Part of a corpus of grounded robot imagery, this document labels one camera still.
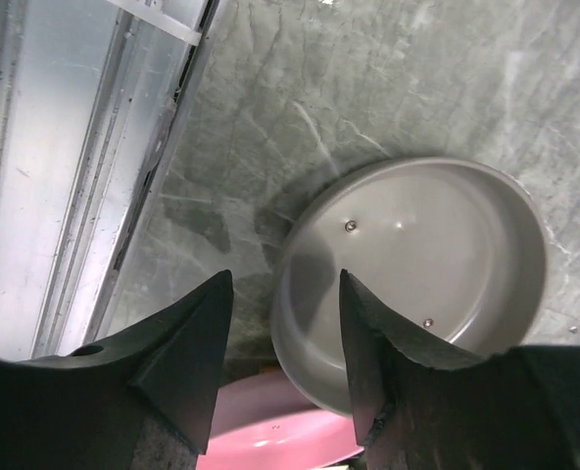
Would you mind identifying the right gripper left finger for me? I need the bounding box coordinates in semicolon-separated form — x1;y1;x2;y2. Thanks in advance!
15;270;233;453

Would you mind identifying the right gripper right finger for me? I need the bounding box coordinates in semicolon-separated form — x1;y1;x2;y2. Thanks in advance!
339;269;485;447

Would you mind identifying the pink round lid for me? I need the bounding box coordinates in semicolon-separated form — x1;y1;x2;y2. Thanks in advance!
196;370;362;469

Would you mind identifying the grey round lid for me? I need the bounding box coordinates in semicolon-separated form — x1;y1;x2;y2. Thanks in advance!
270;157;549;415

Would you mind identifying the aluminium rail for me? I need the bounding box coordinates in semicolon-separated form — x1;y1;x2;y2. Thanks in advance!
0;0;225;362

